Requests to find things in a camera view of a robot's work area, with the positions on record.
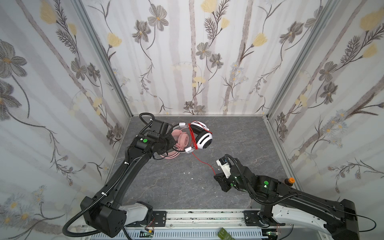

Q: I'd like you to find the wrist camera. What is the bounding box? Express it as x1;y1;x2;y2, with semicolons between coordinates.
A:
151;119;170;135
216;158;231;179

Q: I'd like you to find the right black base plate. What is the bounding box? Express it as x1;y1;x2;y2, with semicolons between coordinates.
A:
243;210;264;227

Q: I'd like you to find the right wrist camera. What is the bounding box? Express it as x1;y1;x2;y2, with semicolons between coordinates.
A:
216;158;231;179

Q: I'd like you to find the aluminium mounting rail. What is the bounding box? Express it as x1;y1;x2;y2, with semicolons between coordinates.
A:
115;209;331;240

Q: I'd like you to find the small brown orange-capped bottle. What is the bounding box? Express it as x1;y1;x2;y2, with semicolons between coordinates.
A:
284;178;296;187

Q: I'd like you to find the white black headset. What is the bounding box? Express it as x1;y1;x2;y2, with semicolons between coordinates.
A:
172;121;213;154

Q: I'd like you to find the pink headset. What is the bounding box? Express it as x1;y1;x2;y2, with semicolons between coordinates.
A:
161;129;190;159

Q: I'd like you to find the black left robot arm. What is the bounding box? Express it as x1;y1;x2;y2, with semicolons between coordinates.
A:
62;114;176;238

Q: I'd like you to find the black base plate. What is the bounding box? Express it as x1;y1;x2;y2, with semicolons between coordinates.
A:
151;211;167;228
243;210;264;227

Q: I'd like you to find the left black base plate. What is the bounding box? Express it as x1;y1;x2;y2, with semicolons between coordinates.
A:
151;211;167;228

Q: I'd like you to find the red headset cable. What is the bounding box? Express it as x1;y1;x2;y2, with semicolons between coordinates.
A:
187;122;217;176

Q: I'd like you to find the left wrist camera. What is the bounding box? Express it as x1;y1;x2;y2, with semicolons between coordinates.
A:
151;119;170;135

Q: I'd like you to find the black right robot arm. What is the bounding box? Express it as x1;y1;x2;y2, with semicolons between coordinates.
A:
214;154;362;240

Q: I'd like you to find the green circuit board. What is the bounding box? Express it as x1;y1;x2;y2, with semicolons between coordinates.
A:
218;228;234;240

